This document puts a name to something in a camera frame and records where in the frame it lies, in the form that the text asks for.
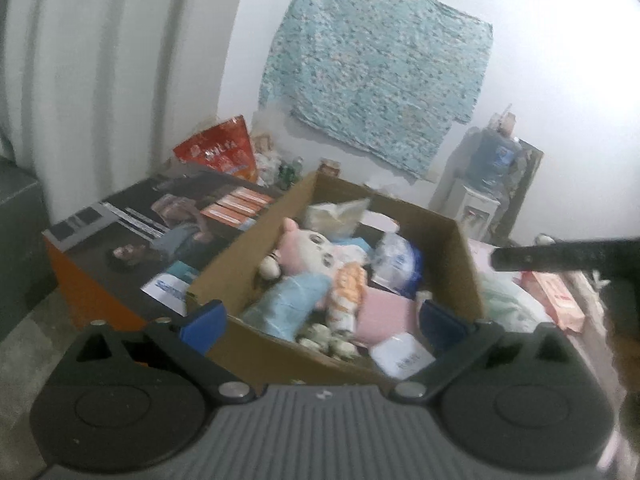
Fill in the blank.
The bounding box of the blue white wet wipes pack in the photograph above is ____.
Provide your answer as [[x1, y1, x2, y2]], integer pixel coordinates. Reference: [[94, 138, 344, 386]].
[[372, 232, 426, 296]]

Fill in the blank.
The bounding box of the light blue plastic pack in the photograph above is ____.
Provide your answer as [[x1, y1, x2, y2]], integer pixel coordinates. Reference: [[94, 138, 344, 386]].
[[240, 272, 334, 341]]

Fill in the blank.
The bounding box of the small drink bottle pack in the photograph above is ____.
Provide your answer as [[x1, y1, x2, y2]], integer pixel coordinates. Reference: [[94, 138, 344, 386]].
[[295, 322, 359, 361]]

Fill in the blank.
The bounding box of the white water dispenser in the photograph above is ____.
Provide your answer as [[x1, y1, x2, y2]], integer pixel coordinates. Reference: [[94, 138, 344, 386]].
[[452, 185, 501, 241]]

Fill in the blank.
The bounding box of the green bottle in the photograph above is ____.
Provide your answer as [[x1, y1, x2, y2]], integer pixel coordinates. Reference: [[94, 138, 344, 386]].
[[279, 157, 307, 187]]

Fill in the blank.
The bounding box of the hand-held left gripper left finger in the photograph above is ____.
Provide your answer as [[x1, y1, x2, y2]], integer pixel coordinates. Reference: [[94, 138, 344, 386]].
[[70, 299, 256, 404]]

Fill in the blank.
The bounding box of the grey cabinet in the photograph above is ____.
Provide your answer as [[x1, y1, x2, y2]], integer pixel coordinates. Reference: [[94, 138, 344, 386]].
[[0, 155, 57, 306]]

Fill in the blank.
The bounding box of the orange striped plush toy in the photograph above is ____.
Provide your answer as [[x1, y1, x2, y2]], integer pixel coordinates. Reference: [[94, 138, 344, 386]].
[[325, 262, 372, 334]]

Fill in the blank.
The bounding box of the pink tissue box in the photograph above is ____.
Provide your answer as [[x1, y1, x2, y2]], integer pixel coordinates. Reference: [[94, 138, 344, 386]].
[[522, 270, 586, 334]]

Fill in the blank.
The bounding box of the white curtain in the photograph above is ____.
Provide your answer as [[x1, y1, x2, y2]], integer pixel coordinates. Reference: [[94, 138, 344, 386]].
[[0, 0, 251, 201]]

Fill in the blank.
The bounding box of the pink plush doll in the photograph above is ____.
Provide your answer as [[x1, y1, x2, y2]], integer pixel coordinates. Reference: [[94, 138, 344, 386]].
[[257, 217, 351, 282]]

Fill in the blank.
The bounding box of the white pack with label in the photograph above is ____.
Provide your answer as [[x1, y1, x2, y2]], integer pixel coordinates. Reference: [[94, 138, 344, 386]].
[[370, 332, 436, 379]]

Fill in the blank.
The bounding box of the brown cardboard box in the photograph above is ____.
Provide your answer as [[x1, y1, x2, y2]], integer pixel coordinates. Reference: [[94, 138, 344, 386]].
[[186, 170, 489, 397]]

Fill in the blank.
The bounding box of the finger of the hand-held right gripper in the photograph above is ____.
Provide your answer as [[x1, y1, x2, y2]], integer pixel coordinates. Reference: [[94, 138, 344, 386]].
[[490, 238, 640, 276]]

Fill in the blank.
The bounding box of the printed appliance box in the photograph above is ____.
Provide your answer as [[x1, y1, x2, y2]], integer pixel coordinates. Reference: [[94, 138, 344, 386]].
[[42, 170, 284, 334]]

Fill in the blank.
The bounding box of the red snack bag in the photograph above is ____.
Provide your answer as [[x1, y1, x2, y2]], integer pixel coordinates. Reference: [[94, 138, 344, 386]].
[[172, 115, 259, 184]]

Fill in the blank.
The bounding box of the floral blue cloth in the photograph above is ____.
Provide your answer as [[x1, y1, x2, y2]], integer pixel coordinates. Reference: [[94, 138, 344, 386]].
[[257, 0, 495, 181]]

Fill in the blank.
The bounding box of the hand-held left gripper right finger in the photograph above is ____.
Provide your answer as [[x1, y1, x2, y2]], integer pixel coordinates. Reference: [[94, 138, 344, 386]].
[[391, 299, 577, 404]]

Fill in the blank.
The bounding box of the white plastic bag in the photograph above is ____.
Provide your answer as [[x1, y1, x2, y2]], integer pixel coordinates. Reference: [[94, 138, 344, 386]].
[[475, 270, 556, 334]]

